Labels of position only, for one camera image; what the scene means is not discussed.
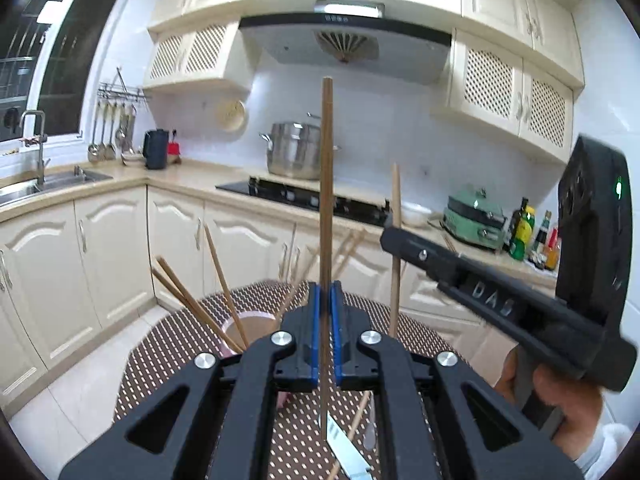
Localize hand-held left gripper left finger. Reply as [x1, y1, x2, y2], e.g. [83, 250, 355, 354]
[59, 282, 321, 480]

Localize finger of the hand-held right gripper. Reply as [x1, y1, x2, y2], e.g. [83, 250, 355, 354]
[380, 226, 464, 287]

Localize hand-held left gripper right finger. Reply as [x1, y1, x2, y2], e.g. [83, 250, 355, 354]
[332, 282, 585, 480]

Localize pink utensil cup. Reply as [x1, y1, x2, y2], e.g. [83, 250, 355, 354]
[220, 311, 292, 408]

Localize wooden chopstick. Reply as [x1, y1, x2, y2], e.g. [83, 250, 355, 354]
[327, 391, 372, 480]
[389, 162, 404, 338]
[322, 77, 335, 431]

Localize bunch of wooden chopsticks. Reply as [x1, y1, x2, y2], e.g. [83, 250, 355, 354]
[151, 225, 368, 356]

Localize grey metal spoon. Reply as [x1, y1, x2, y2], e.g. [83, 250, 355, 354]
[363, 390, 377, 453]

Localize person's right forearm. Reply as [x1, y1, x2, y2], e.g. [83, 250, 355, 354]
[572, 400, 632, 476]

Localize person's right hand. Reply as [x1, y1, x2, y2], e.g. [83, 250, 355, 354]
[496, 347, 605, 460]

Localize white bowl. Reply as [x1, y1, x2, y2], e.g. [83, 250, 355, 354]
[402, 201, 433, 227]

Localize red labelled bottle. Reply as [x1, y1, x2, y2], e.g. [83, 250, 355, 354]
[545, 227, 560, 271]

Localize dark soy sauce bottle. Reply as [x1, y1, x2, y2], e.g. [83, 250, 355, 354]
[532, 210, 553, 261]

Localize green electric cooker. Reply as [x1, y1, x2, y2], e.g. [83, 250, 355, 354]
[441, 185, 507, 251]

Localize green bottle yellow cap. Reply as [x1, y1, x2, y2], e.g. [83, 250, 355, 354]
[511, 206, 536, 261]

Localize dark olive oil bottle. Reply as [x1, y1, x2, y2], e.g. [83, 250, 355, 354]
[509, 197, 528, 256]

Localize black gas stove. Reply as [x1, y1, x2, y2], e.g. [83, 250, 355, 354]
[216, 176, 393, 227]

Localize steel steamer pot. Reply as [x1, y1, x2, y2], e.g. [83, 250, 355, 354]
[259, 112, 341, 181]

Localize large lattice door cabinet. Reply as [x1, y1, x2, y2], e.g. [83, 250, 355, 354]
[432, 27, 575, 163]

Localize range hood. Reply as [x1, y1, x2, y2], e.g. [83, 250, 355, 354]
[239, 0, 453, 86]

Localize cream lower kitchen cabinets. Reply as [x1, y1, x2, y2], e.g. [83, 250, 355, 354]
[0, 182, 558, 396]

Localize round bamboo trivet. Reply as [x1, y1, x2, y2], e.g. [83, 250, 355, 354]
[216, 100, 248, 133]

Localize black kettle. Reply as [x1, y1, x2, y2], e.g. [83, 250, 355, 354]
[142, 129, 170, 170]

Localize small lattice door cabinet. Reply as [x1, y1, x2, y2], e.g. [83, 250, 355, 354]
[144, 22, 251, 93]

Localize steel sink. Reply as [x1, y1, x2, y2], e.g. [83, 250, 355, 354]
[0, 170, 113, 206]

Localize steel faucet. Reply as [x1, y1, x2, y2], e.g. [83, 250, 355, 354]
[20, 110, 51, 186]

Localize dark kitchen window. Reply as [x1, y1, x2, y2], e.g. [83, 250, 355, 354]
[0, 0, 131, 143]

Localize wall utensil rack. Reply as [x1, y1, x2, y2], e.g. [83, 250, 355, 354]
[97, 67, 152, 104]

